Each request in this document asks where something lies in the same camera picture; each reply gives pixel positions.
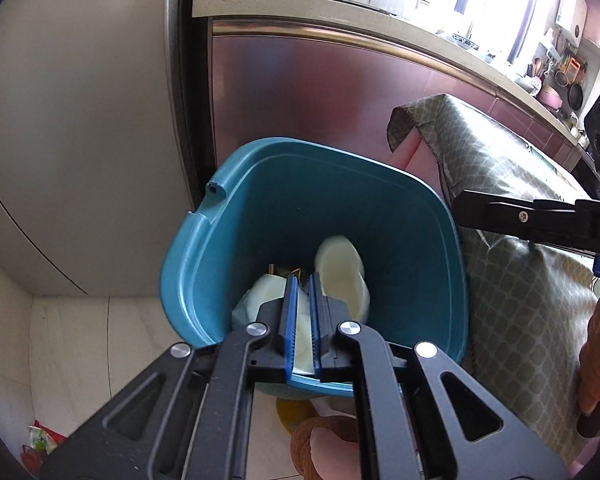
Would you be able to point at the patterned tablecloth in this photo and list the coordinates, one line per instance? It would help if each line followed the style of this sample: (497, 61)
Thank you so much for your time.
(529, 304)

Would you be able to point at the teal trash bin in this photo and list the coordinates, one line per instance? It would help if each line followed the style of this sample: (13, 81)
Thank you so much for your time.
(380, 240)

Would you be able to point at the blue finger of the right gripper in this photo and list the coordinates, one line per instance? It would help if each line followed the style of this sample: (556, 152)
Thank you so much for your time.
(503, 215)

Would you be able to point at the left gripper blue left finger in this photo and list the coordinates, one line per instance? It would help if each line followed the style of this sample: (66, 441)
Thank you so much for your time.
(187, 415)

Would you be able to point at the black frying pan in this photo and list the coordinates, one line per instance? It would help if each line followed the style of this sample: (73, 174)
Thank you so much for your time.
(575, 96)

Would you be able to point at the pink basin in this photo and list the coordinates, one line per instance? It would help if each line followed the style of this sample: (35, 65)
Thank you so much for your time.
(549, 98)

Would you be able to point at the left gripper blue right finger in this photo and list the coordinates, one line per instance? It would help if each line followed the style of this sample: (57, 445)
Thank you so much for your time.
(420, 415)

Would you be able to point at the white water heater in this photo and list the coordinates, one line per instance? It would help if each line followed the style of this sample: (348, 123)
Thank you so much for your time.
(570, 18)

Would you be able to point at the kitchen counter with cabinets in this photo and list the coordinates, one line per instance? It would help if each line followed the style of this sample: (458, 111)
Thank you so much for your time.
(331, 72)

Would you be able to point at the blue dotted paper cup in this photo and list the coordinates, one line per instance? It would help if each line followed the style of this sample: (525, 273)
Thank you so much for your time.
(341, 272)
(267, 288)

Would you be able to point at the person's right hand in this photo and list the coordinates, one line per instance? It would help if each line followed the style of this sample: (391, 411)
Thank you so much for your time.
(589, 389)

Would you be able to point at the grey refrigerator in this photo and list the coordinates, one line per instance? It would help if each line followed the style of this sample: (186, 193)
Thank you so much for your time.
(96, 171)

